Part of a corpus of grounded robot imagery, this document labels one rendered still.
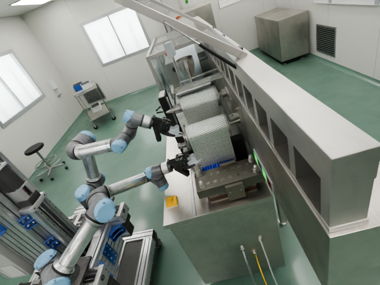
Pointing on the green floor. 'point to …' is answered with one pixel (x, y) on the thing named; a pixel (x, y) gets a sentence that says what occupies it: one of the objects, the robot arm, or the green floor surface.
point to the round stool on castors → (42, 158)
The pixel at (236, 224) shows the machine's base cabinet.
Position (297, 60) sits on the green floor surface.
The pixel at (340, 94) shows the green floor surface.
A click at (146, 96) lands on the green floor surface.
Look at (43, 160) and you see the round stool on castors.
